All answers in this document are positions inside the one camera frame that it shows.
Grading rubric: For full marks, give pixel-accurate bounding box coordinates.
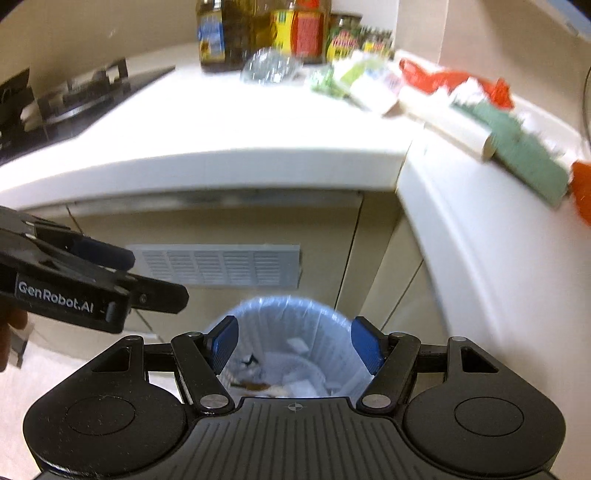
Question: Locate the red plastic bag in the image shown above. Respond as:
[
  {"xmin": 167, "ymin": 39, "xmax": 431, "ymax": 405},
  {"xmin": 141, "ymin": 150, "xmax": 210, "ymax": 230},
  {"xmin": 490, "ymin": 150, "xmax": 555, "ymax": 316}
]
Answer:
[{"xmin": 399, "ymin": 59, "xmax": 514, "ymax": 110}]

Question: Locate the blue lined trash bin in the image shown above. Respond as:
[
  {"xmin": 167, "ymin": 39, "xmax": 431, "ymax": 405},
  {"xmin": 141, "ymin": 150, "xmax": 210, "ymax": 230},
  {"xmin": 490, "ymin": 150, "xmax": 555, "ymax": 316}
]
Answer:
[{"xmin": 218, "ymin": 296, "xmax": 373, "ymax": 401}]

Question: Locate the white green medicine box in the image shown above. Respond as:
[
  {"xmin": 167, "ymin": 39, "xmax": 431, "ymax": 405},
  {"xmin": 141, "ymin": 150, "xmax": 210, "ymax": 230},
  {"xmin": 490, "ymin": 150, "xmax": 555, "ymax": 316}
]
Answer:
[{"xmin": 332, "ymin": 57, "xmax": 403, "ymax": 116}]

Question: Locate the tall green pickle jar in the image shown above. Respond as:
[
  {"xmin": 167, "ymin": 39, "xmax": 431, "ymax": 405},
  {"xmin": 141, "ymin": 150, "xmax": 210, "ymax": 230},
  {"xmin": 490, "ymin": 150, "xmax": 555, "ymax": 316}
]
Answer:
[{"xmin": 325, "ymin": 12, "xmax": 363, "ymax": 62}]

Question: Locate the person left hand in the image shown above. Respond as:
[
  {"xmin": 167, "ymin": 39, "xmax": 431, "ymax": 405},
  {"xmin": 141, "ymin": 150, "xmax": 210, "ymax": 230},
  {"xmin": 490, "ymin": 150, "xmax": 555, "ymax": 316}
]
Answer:
[{"xmin": 0, "ymin": 299, "xmax": 28, "ymax": 372}]

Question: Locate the black gas stove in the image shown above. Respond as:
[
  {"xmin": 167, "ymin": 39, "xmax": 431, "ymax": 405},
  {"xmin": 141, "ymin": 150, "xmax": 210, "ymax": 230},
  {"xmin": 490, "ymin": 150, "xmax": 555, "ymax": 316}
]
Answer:
[{"xmin": 1, "ymin": 58, "xmax": 174, "ymax": 165}]

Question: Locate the large dark oil bottle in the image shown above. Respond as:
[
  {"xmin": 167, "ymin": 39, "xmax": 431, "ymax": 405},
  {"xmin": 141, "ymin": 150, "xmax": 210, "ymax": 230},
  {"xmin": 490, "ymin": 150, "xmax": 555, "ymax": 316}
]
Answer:
[{"xmin": 195, "ymin": 0, "xmax": 273, "ymax": 73}]

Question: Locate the yellow red label oil bottle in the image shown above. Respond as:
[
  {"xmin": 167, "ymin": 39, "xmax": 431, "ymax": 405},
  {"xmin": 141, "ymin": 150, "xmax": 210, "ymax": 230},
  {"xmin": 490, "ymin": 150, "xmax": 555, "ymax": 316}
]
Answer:
[{"xmin": 270, "ymin": 0, "xmax": 332, "ymax": 64}]

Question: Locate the white paper roll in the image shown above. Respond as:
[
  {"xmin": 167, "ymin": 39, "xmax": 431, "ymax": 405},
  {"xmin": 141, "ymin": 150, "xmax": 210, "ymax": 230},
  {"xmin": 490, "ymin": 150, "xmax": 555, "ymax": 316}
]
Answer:
[{"xmin": 400, "ymin": 97, "xmax": 496, "ymax": 161}]

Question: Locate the cabinet vent grille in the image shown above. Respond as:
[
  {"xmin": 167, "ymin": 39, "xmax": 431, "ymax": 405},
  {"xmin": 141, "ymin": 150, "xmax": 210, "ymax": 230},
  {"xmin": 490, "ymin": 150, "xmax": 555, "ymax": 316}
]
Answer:
[{"xmin": 127, "ymin": 244, "xmax": 301, "ymax": 288}]

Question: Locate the green cloth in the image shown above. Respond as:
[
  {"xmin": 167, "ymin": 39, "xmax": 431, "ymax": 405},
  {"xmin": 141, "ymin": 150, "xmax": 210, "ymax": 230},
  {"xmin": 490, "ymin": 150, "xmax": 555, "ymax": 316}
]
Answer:
[{"xmin": 453, "ymin": 102, "xmax": 569, "ymax": 209}]

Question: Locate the small pickle jar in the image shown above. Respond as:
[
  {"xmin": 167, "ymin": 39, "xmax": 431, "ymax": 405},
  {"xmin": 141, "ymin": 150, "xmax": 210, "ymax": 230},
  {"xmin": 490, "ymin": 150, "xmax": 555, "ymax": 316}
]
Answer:
[{"xmin": 360, "ymin": 26, "xmax": 394, "ymax": 58}]

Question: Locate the crushed clear plastic bottle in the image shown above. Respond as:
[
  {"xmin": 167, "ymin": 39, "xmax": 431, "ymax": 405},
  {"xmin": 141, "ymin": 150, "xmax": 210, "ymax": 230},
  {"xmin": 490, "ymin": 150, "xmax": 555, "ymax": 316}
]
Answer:
[{"xmin": 240, "ymin": 48, "xmax": 304, "ymax": 84}]

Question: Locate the crumpled white tissue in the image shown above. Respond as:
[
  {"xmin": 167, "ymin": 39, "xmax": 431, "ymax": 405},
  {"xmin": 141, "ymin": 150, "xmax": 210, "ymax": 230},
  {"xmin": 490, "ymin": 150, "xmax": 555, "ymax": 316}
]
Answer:
[{"xmin": 453, "ymin": 77, "xmax": 489, "ymax": 105}]

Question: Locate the orange foam net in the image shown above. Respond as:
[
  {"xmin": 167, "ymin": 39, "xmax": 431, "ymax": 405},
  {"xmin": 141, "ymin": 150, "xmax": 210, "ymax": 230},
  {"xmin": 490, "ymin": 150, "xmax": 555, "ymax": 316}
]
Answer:
[{"xmin": 570, "ymin": 161, "xmax": 591, "ymax": 225}]

